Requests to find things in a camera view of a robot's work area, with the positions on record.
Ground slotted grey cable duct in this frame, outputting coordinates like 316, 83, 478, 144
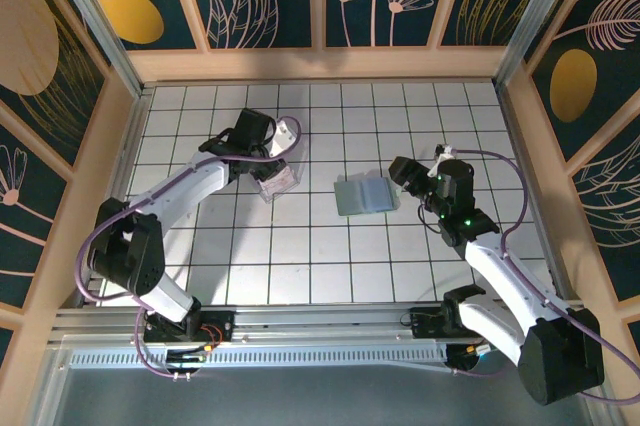
69, 345, 451, 372

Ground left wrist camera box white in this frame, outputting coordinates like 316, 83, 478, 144
268, 117, 297, 158

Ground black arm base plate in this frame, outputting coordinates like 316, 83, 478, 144
408, 306, 481, 342
142, 309, 236, 347

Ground wall panel single flower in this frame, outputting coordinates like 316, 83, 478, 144
0, 123, 69, 312

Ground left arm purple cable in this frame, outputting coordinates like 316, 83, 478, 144
74, 115, 304, 382

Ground wall panel large beige circle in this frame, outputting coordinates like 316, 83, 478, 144
0, 0, 109, 167

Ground aluminium side rail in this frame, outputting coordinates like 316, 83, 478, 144
79, 85, 154, 310
494, 83, 571, 300

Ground wall panel pale leaf outlines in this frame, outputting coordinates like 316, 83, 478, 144
569, 130, 640, 302

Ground grey metal shelf plate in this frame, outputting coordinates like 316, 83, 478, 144
37, 365, 609, 426

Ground aluminium corner post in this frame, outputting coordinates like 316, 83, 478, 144
491, 0, 599, 92
42, 0, 154, 102

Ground aluminium front rail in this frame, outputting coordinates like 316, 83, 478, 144
47, 300, 594, 347

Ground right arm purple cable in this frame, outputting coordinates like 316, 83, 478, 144
447, 148, 640, 407

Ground wall panel yellow oval fern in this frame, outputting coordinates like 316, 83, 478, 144
524, 0, 640, 162

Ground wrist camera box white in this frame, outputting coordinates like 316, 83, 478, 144
430, 142, 460, 168
268, 117, 297, 158

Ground pink blossom card stack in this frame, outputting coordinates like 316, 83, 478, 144
262, 165, 297, 199

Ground controller board with wires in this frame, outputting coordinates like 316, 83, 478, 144
446, 340, 507, 373
165, 341, 222, 368

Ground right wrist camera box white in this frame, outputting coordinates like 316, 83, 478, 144
430, 142, 460, 168

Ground clear acrylic card box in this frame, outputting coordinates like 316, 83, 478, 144
252, 158, 301, 203

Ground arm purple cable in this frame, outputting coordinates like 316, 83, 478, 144
74, 115, 304, 382
447, 148, 640, 407

